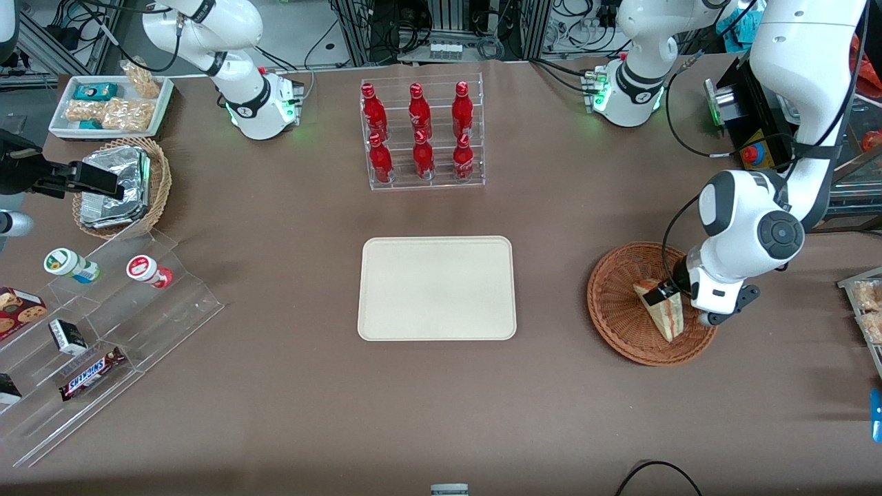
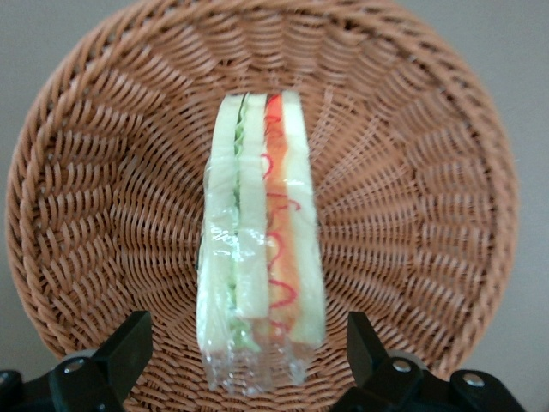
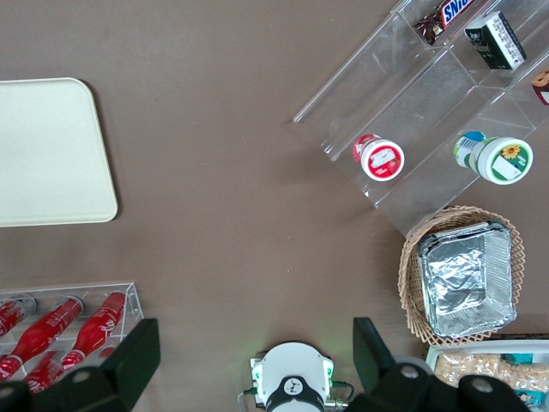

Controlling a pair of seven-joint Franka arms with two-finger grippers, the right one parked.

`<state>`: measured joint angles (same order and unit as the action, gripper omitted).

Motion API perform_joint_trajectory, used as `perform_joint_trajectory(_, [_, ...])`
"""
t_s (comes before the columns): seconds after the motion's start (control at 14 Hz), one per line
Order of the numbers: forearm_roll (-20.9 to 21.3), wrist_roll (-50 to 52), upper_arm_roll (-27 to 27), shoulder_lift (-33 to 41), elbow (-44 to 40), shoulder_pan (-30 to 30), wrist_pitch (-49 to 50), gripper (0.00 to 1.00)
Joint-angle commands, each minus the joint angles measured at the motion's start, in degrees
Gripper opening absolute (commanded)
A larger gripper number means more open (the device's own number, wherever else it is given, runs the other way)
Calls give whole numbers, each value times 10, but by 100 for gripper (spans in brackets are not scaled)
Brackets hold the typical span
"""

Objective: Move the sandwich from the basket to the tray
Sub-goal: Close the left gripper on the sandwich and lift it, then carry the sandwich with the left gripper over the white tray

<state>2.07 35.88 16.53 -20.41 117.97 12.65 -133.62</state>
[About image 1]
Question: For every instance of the cream rectangular tray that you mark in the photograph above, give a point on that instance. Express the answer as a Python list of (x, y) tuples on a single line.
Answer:
[(436, 289)]

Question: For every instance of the silver foil packet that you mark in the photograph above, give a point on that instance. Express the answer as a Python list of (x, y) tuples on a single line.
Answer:
[(117, 172), (103, 215)]

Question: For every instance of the clear bag of snacks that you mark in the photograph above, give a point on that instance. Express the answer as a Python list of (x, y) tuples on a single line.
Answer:
[(872, 327), (868, 295)]

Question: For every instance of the clear bag of crackers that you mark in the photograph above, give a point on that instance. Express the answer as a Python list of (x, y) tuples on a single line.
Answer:
[(141, 79), (127, 115), (84, 110)]

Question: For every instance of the Snickers chocolate bar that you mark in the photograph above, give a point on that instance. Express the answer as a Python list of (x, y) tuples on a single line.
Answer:
[(91, 374)]

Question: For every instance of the teal snack box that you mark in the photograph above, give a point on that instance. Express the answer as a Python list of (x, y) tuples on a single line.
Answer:
[(95, 91)]

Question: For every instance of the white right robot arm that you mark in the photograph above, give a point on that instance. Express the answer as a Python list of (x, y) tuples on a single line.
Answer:
[(244, 103)]

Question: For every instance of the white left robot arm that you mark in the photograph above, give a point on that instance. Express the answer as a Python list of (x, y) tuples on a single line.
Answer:
[(744, 213)]

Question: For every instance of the black snack packet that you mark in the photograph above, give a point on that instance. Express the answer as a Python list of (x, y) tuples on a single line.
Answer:
[(8, 391)]

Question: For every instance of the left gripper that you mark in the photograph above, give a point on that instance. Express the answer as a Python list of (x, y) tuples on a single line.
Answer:
[(679, 279)]

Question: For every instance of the white tray with clear bags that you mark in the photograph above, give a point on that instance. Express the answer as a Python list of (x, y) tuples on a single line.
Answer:
[(849, 282)]

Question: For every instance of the clear acrylic stepped display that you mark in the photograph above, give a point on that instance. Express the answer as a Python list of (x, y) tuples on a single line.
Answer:
[(158, 317)]

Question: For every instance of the yogurt bottle with green cap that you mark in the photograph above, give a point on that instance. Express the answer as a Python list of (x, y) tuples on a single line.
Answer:
[(69, 265)]

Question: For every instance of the red soda bottle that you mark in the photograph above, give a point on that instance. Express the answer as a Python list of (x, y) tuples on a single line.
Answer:
[(463, 162), (374, 114), (419, 114), (462, 114), (380, 162), (423, 160)]

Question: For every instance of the red cookie box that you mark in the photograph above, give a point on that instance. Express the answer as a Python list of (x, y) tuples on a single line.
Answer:
[(17, 310)]

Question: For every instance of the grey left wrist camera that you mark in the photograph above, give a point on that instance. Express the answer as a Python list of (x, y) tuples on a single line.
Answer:
[(744, 300)]

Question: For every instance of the clear acrylic bottle rack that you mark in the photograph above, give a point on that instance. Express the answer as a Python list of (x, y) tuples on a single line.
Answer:
[(441, 182)]

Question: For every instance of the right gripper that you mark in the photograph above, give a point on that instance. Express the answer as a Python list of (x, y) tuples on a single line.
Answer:
[(19, 172)]

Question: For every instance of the triangular sandwich wedge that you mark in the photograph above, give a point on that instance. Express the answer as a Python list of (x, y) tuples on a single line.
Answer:
[(665, 317)]

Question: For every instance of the white rectangular snack tray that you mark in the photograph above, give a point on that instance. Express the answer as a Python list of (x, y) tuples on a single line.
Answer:
[(62, 120)]

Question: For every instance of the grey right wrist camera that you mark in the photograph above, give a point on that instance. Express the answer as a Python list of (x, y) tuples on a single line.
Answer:
[(14, 224)]

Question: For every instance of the small black and white box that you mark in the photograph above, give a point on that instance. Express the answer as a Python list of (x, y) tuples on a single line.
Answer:
[(67, 336)]

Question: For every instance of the dark brown round wicker basket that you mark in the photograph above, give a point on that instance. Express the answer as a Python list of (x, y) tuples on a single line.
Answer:
[(620, 310)]

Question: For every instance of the light tan wicker basket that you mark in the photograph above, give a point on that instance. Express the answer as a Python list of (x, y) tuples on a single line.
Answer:
[(160, 179)]

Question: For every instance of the small grey device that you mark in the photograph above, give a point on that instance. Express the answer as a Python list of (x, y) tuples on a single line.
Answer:
[(449, 490)]

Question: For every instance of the blue plastic object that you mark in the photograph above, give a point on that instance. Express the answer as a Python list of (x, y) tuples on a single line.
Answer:
[(876, 413)]

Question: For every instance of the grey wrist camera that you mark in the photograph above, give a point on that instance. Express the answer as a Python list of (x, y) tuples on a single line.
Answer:
[(744, 300), (14, 224)]

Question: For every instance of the small teal packet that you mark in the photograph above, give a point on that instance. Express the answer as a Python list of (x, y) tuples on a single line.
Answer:
[(89, 125)]

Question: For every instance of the yogurt bottle with red cap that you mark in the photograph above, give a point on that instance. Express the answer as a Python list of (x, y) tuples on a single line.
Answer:
[(148, 270)]

